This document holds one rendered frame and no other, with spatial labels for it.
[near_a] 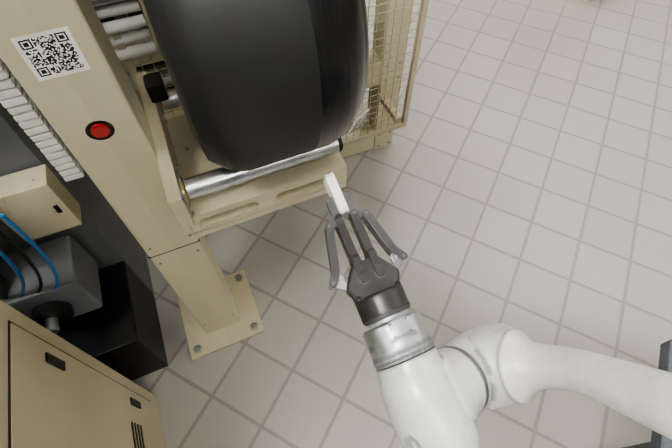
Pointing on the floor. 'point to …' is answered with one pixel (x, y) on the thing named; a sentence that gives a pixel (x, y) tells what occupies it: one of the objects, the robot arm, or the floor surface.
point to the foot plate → (247, 326)
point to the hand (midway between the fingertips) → (336, 196)
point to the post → (142, 153)
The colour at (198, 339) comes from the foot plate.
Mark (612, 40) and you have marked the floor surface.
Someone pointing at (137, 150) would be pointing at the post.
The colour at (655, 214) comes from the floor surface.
